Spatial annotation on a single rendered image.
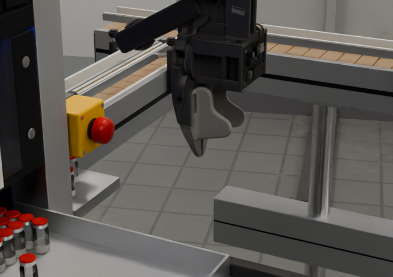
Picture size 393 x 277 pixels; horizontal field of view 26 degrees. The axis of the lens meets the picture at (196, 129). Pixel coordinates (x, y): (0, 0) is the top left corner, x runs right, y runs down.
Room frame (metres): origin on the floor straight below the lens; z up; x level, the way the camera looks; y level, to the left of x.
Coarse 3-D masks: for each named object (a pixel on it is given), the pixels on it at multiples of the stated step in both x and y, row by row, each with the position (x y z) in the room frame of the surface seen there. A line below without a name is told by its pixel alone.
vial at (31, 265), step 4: (20, 264) 0.91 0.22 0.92; (24, 264) 0.91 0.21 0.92; (28, 264) 0.91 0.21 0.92; (32, 264) 0.91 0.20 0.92; (20, 268) 0.91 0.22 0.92; (24, 268) 0.91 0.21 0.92; (28, 268) 0.91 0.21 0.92; (32, 268) 0.91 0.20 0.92; (36, 268) 0.91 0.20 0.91; (20, 272) 0.91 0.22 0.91; (24, 272) 0.90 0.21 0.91; (28, 272) 0.90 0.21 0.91; (32, 272) 0.91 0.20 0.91; (20, 276) 0.91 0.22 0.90; (24, 276) 0.90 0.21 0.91; (28, 276) 0.90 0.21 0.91; (32, 276) 0.91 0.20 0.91
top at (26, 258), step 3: (21, 255) 0.92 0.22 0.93; (24, 255) 0.92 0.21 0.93; (27, 255) 0.92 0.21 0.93; (30, 255) 0.92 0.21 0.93; (33, 255) 0.92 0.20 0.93; (21, 258) 0.91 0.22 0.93; (24, 258) 0.91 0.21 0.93; (27, 258) 0.91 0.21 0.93; (30, 258) 0.91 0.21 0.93; (33, 258) 0.91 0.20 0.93; (21, 261) 0.91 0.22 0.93; (24, 261) 0.91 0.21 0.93; (27, 261) 0.91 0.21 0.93; (30, 261) 0.91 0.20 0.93; (33, 261) 0.91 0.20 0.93
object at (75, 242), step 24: (48, 216) 1.06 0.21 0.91; (72, 216) 1.05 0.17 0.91; (72, 240) 1.04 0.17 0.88; (96, 240) 1.03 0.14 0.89; (120, 240) 1.01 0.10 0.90; (144, 240) 0.99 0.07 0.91; (168, 240) 0.98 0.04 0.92; (48, 264) 0.97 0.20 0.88; (72, 264) 0.97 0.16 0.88; (96, 264) 0.97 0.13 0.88; (120, 264) 0.97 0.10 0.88; (144, 264) 0.97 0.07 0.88; (168, 264) 0.97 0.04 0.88; (192, 264) 0.96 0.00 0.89; (216, 264) 0.95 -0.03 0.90
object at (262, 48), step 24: (216, 0) 0.90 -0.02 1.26; (240, 0) 0.86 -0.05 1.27; (192, 24) 0.88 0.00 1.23; (216, 24) 0.87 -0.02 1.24; (240, 24) 0.86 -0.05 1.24; (192, 48) 0.86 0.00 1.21; (216, 48) 0.85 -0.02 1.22; (240, 48) 0.84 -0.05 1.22; (264, 48) 0.90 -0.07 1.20; (192, 72) 0.86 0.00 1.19; (216, 72) 0.86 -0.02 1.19; (240, 72) 0.84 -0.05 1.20; (264, 72) 0.90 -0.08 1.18
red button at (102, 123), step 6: (96, 120) 1.16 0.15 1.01; (102, 120) 1.16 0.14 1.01; (108, 120) 1.16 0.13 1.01; (96, 126) 1.15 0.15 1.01; (102, 126) 1.15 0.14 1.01; (108, 126) 1.16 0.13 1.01; (96, 132) 1.15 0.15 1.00; (102, 132) 1.15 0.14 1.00; (108, 132) 1.15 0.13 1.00; (96, 138) 1.15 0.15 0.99; (102, 138) 1.14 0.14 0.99; (108, 138) 1.15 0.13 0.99
